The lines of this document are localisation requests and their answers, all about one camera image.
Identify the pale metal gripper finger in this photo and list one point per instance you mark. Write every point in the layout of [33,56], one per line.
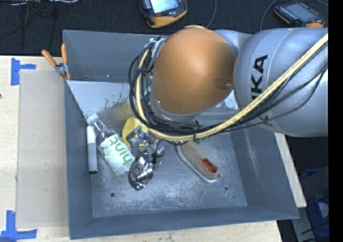
[137,179]
[150,167]

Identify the yellow cup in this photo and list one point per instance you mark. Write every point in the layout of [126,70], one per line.
[131,127]

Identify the clear plastic bottle green label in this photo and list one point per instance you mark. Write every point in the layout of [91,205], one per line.
[115,152]

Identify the grey metal bin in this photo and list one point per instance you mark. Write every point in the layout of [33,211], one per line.
[171,200]

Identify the beige shoe red insole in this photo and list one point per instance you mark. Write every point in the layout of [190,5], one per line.
[199,162]

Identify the grey marker pen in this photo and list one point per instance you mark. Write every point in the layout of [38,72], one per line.
[92,152]

